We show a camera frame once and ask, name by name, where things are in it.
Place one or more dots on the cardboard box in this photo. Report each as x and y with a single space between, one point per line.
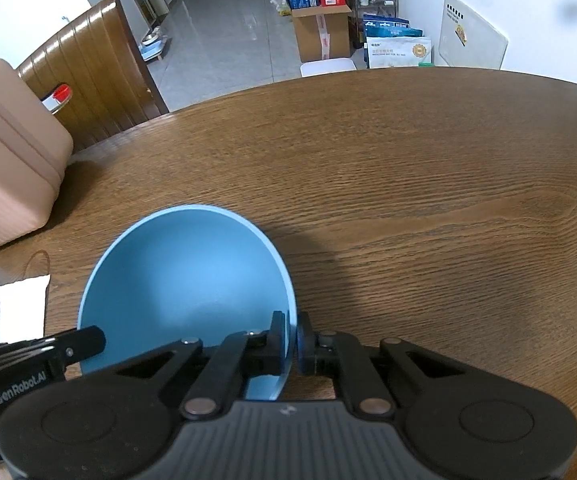
322 32

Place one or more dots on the pink ribbed suitcase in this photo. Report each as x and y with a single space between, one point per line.
34 152

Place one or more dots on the white framed board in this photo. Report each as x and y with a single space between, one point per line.
468 40

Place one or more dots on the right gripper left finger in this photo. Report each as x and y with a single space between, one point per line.
266 350

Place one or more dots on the white paper napkin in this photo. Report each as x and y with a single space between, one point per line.
22 309

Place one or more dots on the white stool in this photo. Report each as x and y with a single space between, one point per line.
329 66

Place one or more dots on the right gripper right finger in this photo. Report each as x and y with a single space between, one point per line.
312 358

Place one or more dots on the large blue bowl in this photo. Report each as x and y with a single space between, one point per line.
193 271

